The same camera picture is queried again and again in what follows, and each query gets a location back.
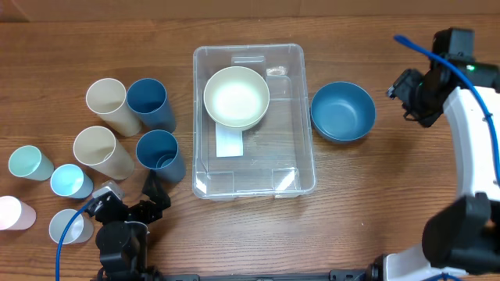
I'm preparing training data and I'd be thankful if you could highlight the dark blue bowl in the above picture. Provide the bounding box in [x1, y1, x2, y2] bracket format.
[310, 81, 377, 144]

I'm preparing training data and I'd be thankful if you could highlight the pink small cup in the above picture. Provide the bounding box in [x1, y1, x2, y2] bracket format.
[0, 196, 37, 230]

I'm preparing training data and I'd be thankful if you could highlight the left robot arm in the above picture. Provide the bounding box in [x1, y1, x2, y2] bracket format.
[85, 170, 171, 281]

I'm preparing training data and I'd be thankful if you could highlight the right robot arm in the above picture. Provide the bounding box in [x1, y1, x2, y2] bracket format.
[364, 57, 499, 280]

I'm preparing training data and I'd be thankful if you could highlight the white label in container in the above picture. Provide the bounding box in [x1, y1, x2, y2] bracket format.
[216, 123, 244, 158]

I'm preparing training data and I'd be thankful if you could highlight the clear plastic storage container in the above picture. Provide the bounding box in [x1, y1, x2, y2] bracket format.
[192, 44, 316, 201]

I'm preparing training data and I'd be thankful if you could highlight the grey small cup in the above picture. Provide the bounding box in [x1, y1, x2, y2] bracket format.
[48, 209, 94, 245]

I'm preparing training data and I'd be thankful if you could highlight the dark blue tall cup near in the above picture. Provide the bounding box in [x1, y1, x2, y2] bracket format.
[136, 130, 186, 183]

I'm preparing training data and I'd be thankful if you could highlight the dark blue tall cup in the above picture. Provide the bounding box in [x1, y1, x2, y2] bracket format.
[127, 78, 177, 133]
[136, 130, 186, 183]

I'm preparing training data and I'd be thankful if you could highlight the light blue small cup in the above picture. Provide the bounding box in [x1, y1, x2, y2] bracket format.
[50, 164, 94, 199]

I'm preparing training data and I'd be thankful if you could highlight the cream tall cup near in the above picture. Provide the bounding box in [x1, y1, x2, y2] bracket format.
[73, 126, 135, 180]

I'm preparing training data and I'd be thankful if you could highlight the cream tall cup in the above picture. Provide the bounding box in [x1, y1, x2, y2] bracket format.
[73, 126, 135, 180]
[85, 78, 141, 137]

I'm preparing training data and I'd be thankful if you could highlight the mint green small cup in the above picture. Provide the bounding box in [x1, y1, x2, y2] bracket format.
[8, 145, 54, 181]

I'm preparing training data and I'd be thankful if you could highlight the dark blue tall cup far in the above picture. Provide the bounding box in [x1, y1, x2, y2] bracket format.
[127, 78, 177, 133]

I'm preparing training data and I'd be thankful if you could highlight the cream tall cup far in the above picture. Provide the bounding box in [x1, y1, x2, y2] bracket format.
[85, 78, 141, 137]

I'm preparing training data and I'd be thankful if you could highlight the right blue cable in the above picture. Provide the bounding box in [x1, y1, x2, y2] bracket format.
[393, 34, 500, 184]

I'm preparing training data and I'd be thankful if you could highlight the blue cable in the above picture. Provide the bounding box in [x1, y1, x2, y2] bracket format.
[393, 34, 500, 184]
[55, 197, 97, 281]

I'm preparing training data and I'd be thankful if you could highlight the left blue cable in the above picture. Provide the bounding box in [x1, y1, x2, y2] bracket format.
[55, 197, 97, 281]

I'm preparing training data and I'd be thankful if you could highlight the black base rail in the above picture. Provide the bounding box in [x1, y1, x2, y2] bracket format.
[163, 269, 366, 281]

